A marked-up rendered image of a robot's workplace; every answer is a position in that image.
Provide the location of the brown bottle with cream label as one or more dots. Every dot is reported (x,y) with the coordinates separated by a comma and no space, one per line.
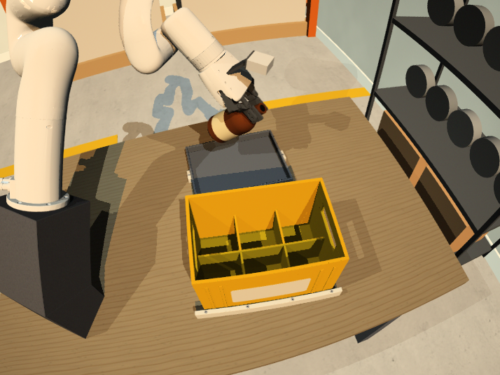
(225,126)

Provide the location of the orange divided crate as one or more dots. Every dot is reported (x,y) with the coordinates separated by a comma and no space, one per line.
(267,218)

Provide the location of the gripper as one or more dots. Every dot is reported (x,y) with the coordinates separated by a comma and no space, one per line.
(228,90)

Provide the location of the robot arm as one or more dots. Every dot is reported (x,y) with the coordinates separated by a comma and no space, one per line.
(46,57)

